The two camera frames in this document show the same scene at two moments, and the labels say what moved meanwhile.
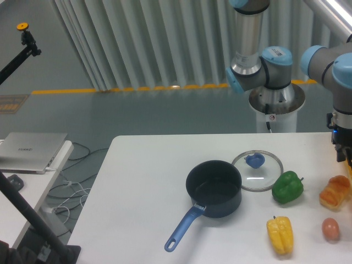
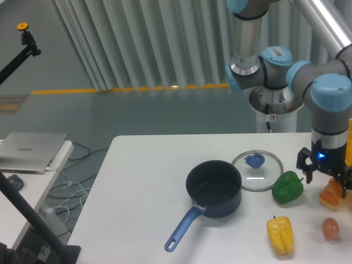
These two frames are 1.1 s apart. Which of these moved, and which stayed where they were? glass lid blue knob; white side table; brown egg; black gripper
Moved: black gripper
Stayed: brown egg; glass lid blue knob; white side table
